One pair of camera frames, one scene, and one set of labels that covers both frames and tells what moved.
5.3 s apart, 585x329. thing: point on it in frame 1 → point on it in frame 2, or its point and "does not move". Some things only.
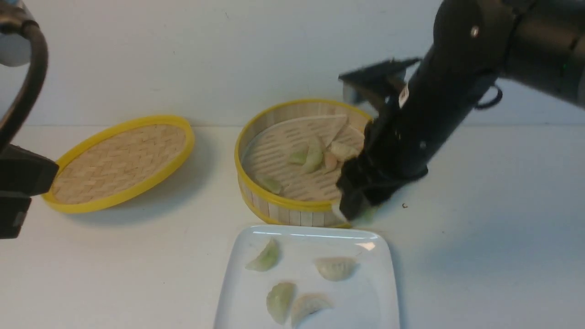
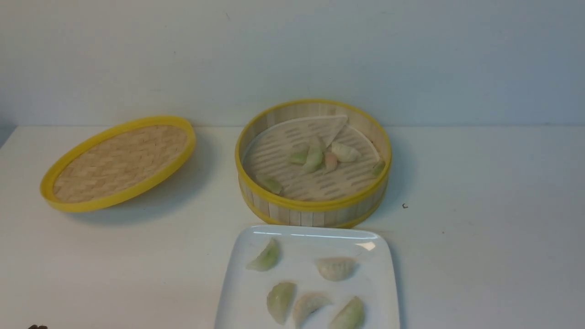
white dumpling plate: (337, 268) does not move
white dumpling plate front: (306, 305) does not move
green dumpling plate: (267, 258) does not move
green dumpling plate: (368, 214) → (352, 316)
